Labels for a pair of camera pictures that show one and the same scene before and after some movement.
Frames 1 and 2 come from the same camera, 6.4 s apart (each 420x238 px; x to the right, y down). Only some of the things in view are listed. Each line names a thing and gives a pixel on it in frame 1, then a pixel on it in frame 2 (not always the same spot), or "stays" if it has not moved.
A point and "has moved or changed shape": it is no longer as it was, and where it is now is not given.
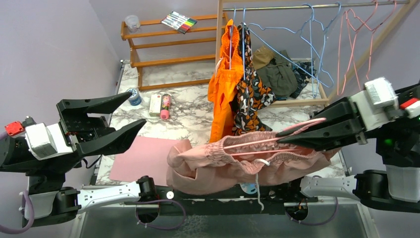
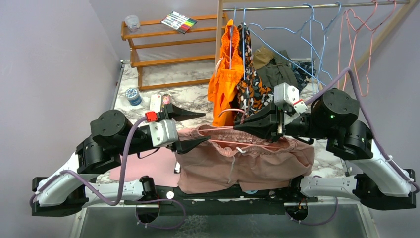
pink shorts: x=244 y=160 has moved or changed shape
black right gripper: x=342 y=124 to x=269 y=122
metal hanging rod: x=376 y=4 stays
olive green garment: x=281 y=76 stays
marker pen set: x=179 y=22 stays
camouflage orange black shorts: x=253 y=90 stays
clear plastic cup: x=132 y=23 stays
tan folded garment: x=261 y=57 stays
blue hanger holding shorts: x=243 y=23 stays
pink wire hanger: x=274 y=139 to x=243 y=114
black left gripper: x=78 y=127 to x=180 y=114
